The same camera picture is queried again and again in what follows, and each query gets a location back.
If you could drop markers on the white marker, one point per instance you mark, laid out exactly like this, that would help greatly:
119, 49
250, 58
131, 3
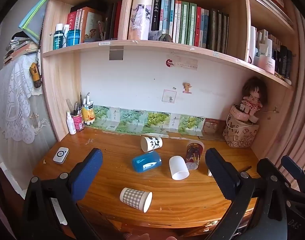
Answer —
88, 100

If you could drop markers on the red can pen holder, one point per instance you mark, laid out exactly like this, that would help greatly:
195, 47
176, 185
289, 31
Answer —
78, 122

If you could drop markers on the white rounded electronic device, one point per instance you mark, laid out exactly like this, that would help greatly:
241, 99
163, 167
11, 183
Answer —
61, 155

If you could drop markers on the blue plastic cup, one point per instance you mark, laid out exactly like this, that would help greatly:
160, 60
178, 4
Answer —
146, 162

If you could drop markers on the grey square wall sticker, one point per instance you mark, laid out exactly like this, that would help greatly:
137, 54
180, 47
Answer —
116, 55

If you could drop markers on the white tube with ink print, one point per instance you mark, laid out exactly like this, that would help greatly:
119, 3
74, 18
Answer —
140, 17

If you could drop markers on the white panda print cup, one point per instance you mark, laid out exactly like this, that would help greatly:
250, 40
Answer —
152, 143

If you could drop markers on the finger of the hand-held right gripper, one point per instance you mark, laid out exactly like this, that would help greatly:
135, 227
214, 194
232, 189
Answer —
293, 167
266, 168

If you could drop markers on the wooden bookshelf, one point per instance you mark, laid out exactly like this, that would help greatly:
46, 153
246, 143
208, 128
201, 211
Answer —
61, 80

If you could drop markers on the grape printed cardboard strip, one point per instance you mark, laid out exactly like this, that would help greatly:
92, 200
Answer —
155, 120

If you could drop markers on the row of red and dark books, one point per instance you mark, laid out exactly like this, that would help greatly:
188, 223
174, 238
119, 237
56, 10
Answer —
92, 22

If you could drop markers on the white slim bottle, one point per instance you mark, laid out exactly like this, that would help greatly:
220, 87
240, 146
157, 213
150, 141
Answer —
66, 31

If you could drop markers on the red and white wall sticker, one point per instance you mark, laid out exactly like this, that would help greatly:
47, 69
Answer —
181, 63

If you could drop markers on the letter patterned fabric bag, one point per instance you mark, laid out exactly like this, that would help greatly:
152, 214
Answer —
238, 135

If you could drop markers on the white lace cloth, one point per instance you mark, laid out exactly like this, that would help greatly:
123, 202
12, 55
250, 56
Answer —
15, 100

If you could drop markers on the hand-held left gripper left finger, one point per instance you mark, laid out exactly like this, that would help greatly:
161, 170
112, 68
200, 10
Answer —
88, 172

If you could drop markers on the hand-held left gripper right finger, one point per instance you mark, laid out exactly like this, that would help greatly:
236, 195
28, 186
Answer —
221, 173

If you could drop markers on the black pen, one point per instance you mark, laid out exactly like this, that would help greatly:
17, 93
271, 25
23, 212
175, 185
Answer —
81, 101

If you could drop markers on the pink dotted round box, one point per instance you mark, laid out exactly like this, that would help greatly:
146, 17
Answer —
238, 114

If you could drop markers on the white spray bottle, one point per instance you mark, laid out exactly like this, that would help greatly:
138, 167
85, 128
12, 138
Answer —
71, 126

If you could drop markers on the row of skincare bottles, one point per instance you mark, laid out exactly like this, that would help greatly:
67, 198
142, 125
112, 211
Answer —
270, 52

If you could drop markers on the row of green and blue books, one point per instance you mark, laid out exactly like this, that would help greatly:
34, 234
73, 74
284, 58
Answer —
190, 22

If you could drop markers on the bear wall sticker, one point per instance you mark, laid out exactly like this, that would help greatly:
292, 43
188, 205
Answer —
187, 87

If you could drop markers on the small grey ornament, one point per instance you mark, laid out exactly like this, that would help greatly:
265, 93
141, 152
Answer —
165, 38

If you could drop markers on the checked paper cup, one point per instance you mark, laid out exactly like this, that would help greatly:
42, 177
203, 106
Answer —
135, 197

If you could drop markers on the plain white cup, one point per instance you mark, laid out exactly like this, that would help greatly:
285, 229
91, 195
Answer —
178, 166

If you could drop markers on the green and blue folder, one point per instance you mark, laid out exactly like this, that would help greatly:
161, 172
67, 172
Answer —
33, 15

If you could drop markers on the pile of worn books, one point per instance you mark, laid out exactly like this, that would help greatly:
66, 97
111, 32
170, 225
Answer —
18, 46

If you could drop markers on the clear cup with printed figures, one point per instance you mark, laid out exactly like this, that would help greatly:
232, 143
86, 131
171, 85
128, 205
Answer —
193, 155

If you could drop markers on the clear plastic ruler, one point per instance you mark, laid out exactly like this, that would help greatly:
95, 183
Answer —
69, 106

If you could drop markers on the brown haired doll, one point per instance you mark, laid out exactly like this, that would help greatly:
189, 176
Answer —
253, 97

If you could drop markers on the teal jar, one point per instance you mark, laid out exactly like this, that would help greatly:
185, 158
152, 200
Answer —
74, 37

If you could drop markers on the brown patterned box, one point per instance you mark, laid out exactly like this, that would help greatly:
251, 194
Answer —
212, 127

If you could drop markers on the clear square wall sticker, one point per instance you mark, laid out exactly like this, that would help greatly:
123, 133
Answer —
170, 96

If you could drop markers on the teal bottle with white cap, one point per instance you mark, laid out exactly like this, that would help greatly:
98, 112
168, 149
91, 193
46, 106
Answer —
58, 37

